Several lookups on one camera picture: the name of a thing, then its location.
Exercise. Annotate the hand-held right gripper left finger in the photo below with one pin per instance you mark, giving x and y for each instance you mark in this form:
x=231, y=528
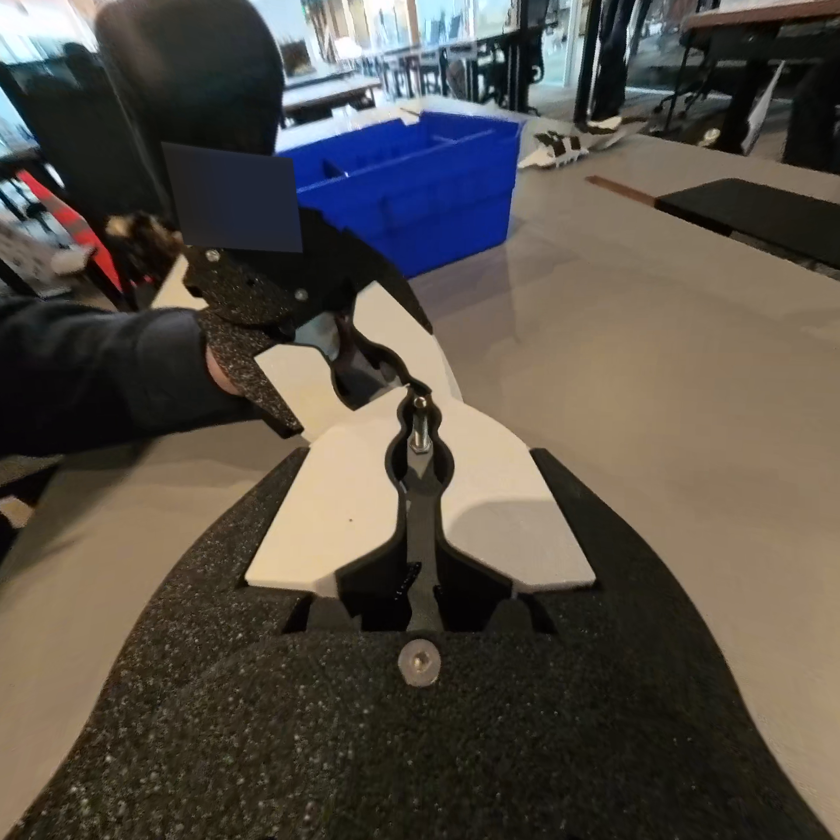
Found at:
x=328, y=512

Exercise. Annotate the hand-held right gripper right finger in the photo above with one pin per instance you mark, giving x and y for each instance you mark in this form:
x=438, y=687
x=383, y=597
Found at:
x=512, y=518

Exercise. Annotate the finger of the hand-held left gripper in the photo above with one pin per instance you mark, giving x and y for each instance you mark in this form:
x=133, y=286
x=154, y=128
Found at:
x=413, y=334
x=295, y=387

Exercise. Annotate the silver threaded bolt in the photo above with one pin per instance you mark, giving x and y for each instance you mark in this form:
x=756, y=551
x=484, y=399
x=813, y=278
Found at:
x=420, y=426

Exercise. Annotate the person's left forearm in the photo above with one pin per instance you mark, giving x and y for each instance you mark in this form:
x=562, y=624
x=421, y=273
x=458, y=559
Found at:
x=98, y=374

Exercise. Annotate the person's left hand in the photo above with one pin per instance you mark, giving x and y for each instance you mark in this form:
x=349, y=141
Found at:
x=222, y=375

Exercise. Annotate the dark furry cloth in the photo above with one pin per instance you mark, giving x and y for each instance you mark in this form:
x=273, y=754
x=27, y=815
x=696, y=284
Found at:
x=144, y=243

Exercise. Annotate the blue plastic bin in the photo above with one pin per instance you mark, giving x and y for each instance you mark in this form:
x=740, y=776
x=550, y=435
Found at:
x=407, y=190

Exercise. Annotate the orange reflective cone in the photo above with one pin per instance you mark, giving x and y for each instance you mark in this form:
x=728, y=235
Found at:
x=79, y=229

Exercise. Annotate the white desk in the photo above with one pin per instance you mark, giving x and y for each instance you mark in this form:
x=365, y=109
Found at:
x=328, y=88

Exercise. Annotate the black office chair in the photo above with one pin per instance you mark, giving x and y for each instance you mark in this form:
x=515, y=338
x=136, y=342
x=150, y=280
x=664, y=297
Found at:
x=190, y=72

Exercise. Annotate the white black printed part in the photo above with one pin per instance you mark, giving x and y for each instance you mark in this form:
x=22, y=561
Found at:
x=617, y=128
x=554, y=148

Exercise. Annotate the black rectangular mat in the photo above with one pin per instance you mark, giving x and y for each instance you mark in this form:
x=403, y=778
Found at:
x=754, y=210

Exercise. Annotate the brown top office desk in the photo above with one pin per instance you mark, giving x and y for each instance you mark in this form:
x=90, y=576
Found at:
x=754, y=16

